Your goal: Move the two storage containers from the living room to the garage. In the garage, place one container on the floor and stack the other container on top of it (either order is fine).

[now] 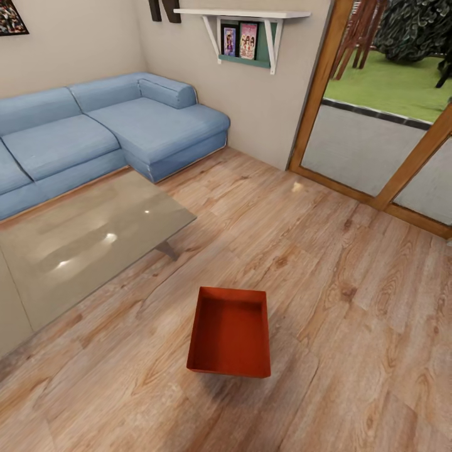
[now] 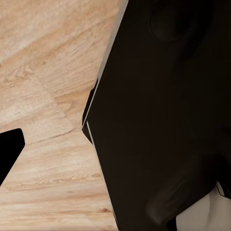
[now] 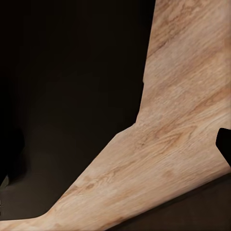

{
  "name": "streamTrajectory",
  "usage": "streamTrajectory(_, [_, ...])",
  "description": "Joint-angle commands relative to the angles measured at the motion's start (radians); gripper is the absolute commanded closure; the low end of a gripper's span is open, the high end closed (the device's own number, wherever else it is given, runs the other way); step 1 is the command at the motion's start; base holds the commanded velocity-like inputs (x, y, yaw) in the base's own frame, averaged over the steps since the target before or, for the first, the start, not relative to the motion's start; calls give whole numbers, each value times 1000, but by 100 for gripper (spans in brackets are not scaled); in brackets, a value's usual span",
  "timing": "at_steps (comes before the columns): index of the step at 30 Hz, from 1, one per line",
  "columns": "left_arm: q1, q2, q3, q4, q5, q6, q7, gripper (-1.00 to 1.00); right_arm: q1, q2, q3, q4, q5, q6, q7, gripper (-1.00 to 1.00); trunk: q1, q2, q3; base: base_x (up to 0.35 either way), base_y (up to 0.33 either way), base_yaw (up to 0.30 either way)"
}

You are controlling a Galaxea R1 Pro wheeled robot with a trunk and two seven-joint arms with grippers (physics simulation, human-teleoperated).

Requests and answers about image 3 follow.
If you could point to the cabinet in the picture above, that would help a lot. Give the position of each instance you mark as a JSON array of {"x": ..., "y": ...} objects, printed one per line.
[{"x": 206, "y": 208}]

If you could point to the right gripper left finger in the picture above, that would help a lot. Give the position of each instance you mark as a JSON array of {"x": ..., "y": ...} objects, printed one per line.
[{"x": 11, "y": 144}]

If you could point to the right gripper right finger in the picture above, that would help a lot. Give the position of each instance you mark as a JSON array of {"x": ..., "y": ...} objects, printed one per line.
[{"x": 223, "y": 143}]

